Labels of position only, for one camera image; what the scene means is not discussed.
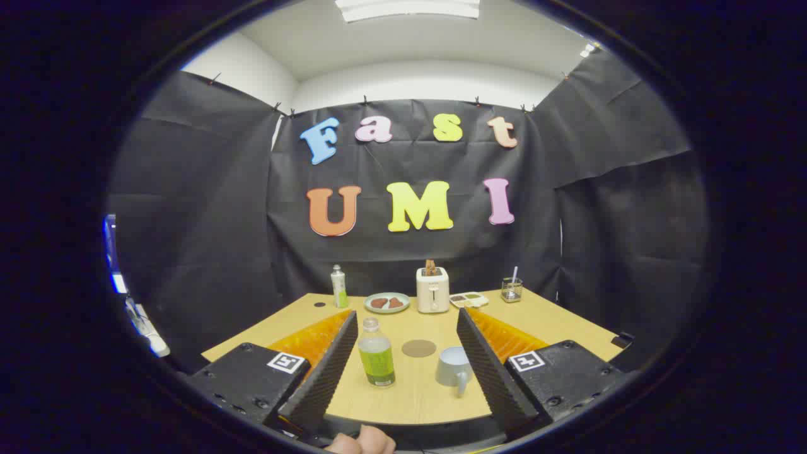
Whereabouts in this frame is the blue lit screen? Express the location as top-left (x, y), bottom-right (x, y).
top-left (103, 214), bottom-right (129, 295)

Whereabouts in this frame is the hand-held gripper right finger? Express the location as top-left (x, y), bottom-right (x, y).
top-left (456, 307), bottom-right (625, 439)

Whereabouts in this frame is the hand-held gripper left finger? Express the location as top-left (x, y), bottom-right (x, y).
top-left (189, 309), bottom-right (359, 436)

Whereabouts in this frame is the ceiling light panel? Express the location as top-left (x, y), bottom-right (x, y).
top-left (334, 0), bottom-right (481, 23)

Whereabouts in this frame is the wooden table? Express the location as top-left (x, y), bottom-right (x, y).
top-left (200, 289), bottom-right (625, 426)

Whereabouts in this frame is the pale green plate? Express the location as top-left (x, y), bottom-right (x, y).
top-left (364, 292), bottom-right (410, 314)

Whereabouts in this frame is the pale grey cup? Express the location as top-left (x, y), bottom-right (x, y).
top-left (435, 346), bottom-right (473, 398)

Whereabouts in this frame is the white device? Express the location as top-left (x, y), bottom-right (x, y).
top-left (124, 296), bottom-right (171, 358)

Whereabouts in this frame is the white toaster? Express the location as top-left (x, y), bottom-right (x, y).
top-left (416, 267), bottom-right (450, 314)

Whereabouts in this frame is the slim white green bottle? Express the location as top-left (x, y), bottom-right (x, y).
top-left (331, 264), bottom-right (349, 309)

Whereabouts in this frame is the clear juice bottle green label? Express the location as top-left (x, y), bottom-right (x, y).
top-left (358, 317), bottom-right (397, 387)

